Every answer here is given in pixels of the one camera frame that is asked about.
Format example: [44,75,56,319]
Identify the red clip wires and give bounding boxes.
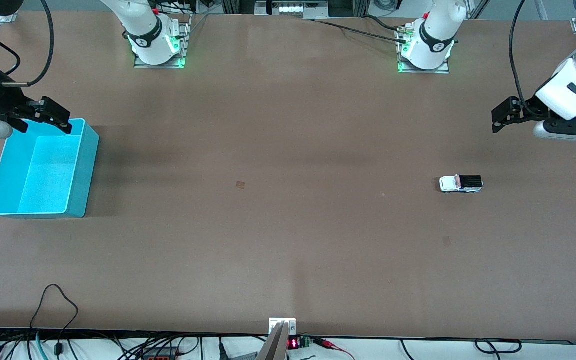
[312,337,357,360]

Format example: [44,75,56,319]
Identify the black coiled cable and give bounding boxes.
[474,338,523,355]

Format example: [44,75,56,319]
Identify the white jeep toy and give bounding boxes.
[439,174,484,194]

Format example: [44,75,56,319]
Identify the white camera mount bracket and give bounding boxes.
[268,317,298,336]

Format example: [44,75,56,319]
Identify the thin black looped cable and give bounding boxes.
[30,283,80,357]

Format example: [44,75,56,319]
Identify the grey metal camera bar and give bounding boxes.
[256,321,289,360]

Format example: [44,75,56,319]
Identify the black cable to arm base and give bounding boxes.
[313,14,410,44]

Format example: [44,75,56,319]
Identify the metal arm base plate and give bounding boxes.
[397,22,452,75]
[133,13,192,70]

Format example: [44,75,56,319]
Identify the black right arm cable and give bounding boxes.
[0,0,55,88]

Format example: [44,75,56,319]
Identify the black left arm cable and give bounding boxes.
[510,0,551,119]

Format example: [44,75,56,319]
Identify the white lit power unit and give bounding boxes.
[254,0,330,19]

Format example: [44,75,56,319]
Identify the cyan plastic bin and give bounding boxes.
[0,118,101,219]

